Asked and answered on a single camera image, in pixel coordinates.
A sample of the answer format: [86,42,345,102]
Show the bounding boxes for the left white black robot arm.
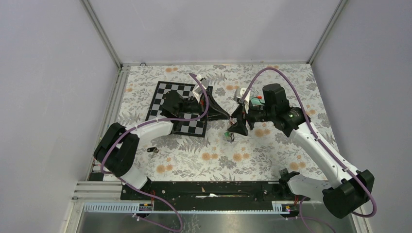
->
[93,90,230,200]

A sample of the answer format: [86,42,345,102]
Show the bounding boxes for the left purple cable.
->
[100,72,210,233]

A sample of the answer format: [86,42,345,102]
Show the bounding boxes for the floral patterned table mat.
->
[117,64,337,181]

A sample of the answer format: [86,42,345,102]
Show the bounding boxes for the purple cable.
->
[241,67,378,233]
[100,72,210,233]

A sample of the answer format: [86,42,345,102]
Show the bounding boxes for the keyring with coloured key tags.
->
[224,118,235,143]

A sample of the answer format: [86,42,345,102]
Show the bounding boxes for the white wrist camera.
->
[234,88,250,113]
[189,73,209,103]

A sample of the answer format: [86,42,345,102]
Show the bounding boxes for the mint green flashlight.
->
[250,98,265,105]

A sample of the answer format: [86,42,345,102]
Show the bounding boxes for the black white chessboard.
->
[145,81,207,138]

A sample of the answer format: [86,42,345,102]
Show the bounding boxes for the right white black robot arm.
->
[228,83,375,218]

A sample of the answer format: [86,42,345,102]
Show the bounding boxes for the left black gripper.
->
[177,90,230,123]

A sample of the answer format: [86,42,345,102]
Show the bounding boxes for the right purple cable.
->
[241,67,378,233]

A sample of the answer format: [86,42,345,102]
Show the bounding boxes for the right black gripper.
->
[227,100,275,136]

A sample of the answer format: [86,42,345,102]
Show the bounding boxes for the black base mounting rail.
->
[120,181,303,212]

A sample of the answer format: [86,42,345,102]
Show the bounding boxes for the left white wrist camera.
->
[189,73,209,103]

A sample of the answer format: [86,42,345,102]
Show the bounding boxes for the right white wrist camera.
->
[234,88,250,113]

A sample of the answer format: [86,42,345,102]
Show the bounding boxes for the key with black tag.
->
[147,147,159,154]

